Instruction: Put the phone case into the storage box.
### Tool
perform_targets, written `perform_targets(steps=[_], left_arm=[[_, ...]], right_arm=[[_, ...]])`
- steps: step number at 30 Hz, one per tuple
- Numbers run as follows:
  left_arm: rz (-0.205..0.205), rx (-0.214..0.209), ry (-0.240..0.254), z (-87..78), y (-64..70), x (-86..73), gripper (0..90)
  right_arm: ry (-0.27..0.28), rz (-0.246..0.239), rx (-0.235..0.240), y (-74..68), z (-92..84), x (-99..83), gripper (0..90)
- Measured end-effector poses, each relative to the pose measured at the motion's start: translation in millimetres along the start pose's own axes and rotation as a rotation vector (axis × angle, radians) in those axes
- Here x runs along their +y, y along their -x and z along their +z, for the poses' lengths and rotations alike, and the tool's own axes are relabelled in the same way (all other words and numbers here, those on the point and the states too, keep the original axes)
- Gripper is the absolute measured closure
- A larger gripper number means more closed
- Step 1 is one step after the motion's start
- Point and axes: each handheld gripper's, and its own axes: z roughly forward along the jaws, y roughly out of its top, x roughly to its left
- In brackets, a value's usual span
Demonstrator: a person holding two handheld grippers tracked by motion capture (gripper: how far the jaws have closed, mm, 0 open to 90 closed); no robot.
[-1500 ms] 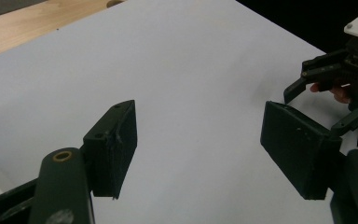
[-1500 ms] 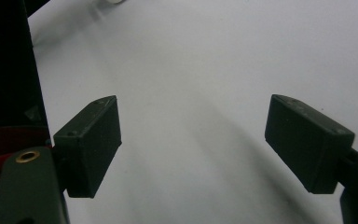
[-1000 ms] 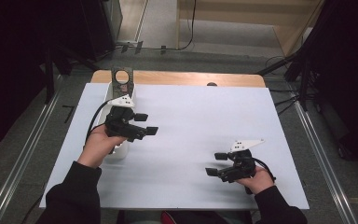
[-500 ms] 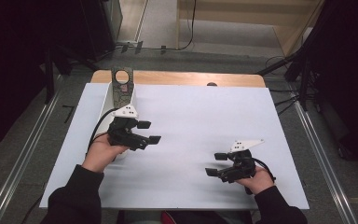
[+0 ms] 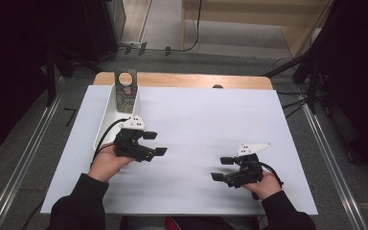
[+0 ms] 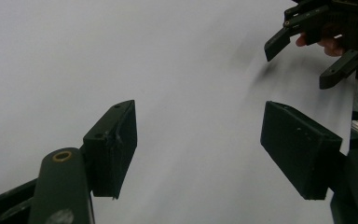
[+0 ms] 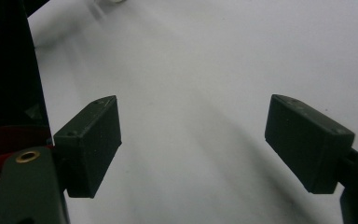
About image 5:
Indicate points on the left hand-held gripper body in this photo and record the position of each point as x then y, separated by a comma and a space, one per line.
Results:
127, 140

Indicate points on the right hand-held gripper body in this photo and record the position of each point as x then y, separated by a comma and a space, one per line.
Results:
249, 169

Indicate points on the white storage box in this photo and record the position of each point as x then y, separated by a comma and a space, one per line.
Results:
103, 121

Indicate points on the cartoon print phone case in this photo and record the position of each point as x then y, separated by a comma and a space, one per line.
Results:
126, 96

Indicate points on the person's right hand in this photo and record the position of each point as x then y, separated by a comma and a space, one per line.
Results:
265, 188

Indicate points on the person's left hand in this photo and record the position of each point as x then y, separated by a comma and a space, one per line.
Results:
107, 164

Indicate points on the white table sheet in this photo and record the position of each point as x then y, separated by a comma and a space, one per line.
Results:
198, 121

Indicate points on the red object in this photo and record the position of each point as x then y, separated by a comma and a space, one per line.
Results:
175, 224

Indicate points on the wooden table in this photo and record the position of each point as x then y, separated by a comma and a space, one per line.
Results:
188, 80

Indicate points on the small dark round object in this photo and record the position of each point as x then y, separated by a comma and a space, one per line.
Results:
217, 86

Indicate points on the black tripod legs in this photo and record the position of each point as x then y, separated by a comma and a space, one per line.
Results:
303, 70

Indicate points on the black equipment cabinet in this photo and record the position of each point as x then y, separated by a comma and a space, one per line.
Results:
103, 25

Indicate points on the black curtain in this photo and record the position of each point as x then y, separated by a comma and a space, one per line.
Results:
357, 80
9, 64

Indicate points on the metal floor rail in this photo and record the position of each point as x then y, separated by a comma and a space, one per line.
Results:
22, 163
335, 169

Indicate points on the light wooden frame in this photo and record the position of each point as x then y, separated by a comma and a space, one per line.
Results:
252, 16

